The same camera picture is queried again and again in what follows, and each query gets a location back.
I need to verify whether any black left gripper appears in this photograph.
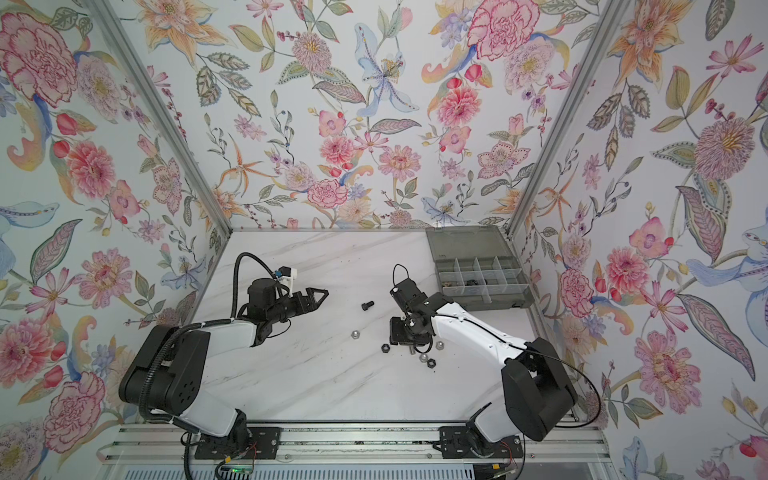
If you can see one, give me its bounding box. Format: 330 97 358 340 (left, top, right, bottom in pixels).
265 287 328 326

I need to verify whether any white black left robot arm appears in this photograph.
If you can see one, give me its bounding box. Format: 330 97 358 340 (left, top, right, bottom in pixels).
118 278 329 441

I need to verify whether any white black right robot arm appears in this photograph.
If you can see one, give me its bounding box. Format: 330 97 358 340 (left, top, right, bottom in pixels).
390 278 577 444

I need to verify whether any grey plastic organizer box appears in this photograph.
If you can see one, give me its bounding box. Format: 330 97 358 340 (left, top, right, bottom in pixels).
426 226 533 311

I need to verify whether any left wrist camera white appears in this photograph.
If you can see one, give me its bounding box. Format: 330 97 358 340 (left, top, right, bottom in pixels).
275 266 298 290

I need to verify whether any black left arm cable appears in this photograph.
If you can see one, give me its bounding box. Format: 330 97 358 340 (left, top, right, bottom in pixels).
230 252 283 319

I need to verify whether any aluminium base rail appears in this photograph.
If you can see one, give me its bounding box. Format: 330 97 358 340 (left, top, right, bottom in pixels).
96 421 611 466

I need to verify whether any aluminium corner post left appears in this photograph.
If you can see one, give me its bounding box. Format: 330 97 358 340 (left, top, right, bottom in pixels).
84 0 233 241

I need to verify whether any aluminium corner post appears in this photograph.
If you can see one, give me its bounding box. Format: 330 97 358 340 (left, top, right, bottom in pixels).
84 0 233 241
507 1 630 240

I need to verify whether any aluminium corner post right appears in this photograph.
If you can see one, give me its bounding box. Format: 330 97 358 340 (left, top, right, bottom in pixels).
507 1 630 240

